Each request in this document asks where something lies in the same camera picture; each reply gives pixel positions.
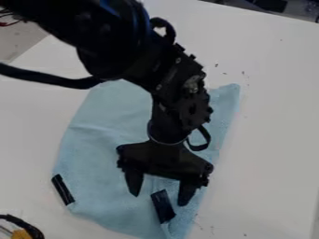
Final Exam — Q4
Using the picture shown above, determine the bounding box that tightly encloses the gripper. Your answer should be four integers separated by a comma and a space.
114, 139, 216, 207

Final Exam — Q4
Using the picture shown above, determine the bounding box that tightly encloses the light blue cloth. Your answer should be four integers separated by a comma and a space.
50, 79, 243, 239

